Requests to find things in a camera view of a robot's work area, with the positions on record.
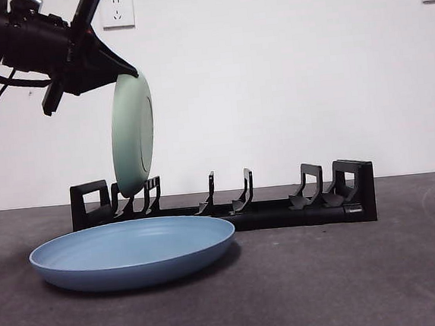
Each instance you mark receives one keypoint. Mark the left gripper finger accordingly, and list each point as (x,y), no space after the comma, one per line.
(98,47)
(88,77)

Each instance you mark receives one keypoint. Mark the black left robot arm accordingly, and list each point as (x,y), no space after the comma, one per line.
(20,46)

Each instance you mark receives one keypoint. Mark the pale green plate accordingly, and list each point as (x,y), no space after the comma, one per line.
(128,140)

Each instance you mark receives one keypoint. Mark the black plate rack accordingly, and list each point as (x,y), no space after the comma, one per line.
(283,218)

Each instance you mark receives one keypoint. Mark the blue plate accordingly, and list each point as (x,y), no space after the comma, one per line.
(134,254)

